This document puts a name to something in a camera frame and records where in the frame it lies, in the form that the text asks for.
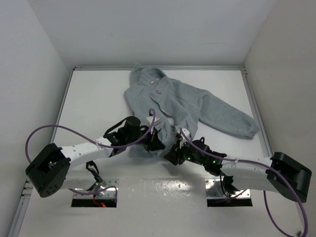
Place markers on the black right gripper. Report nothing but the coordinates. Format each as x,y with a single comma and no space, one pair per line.
176,157

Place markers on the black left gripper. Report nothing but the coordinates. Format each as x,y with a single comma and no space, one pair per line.
153,142

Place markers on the grey zip-up jacket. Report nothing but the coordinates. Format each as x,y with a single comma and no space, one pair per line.
180,105

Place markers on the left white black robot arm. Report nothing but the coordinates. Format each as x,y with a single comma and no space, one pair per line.
73,167

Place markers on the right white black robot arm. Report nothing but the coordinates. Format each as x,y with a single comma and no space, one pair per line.
279,173

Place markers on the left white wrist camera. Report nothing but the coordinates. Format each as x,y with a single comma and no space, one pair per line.
156,122

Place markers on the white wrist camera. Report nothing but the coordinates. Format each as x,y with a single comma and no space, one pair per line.
182,135
156,122

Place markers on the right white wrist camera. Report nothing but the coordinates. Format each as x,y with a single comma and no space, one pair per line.
182,135

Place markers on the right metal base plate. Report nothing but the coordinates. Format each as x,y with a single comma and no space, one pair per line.
214,191

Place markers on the metal base plate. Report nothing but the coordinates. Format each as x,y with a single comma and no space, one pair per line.
107,189
214,191

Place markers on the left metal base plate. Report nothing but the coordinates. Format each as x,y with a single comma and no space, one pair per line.
107,189

